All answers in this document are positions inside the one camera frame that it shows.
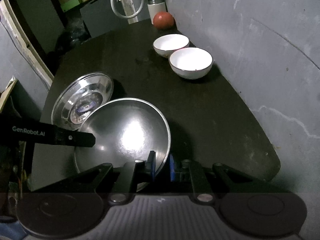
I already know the matte steel bowl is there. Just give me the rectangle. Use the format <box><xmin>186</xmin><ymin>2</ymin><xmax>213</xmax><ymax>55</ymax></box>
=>
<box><xmin>74</xmin><ymin>97</ymin><xmax>172</xmax><ymax>178</ymax></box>

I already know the shiny steel plate with sticker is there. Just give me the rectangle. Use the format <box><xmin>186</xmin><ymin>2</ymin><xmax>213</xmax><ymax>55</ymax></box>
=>
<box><xmin>51</xmin><ymin>72</ymin><xmax>114</xmax><ymax>131</ymax></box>

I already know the white ceramic bowl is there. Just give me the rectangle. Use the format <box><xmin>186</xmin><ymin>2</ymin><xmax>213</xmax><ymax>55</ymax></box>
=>
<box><xmin>153</xmin><ymin>34</ymin><xmax>190</xmax><ymax>58</ymax></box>
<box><xmin>169</xmin><ymin>47</ymin><xmax>213</xmax><ymax>80</ymax></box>

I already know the green box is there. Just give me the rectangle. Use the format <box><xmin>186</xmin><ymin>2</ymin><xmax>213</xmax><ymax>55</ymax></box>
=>
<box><xmin>61</xmin><ymin>0</ymin><xmax>81</xmax><ymax>12</ymax></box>

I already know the dark grey cabinet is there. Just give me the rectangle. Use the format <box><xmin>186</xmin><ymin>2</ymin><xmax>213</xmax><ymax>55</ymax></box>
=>
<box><xmin>80</xmin><ymin>0</ymin><xmax>129</xmax><ymax>38</ymax></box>

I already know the red ball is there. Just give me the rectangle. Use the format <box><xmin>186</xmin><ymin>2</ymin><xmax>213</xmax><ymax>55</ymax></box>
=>
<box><xmin>153</xmin><ymin>11</ymin><xmax>175</xmax><ymax>30</ymax></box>

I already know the white cylindrical bottle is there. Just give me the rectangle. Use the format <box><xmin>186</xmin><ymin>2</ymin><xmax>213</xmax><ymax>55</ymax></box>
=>
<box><xmin>148</xmin><ymin>0</ymin><xmax>167</xmax><ymax>24</ymax></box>

